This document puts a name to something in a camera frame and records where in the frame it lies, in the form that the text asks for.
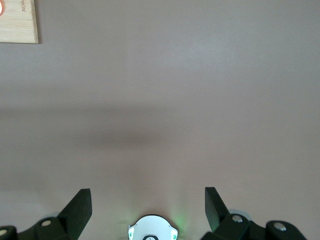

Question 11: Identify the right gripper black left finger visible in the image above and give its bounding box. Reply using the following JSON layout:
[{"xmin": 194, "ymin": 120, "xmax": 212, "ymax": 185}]
[{"xmin": 0, "ymin": 188, "xmax": 93, "ymax": 240}]

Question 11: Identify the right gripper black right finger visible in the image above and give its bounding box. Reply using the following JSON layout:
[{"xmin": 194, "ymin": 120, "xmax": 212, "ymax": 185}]
[{"xmin": 201, "ymin": 186, "xmax": 307, "ymax": 240}]

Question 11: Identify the brown table cover mat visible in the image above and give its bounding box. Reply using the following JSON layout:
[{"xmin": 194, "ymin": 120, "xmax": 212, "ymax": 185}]
[{"xmin": 0, "ymin": 0, "xmax": 320, "ymax": 240}]

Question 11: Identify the wooden cutting board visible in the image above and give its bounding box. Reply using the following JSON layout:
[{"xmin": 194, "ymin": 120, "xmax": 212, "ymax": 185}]
[{"xmin": 0, "ymin": 0, "xmax": 40, "ymax": 45}]

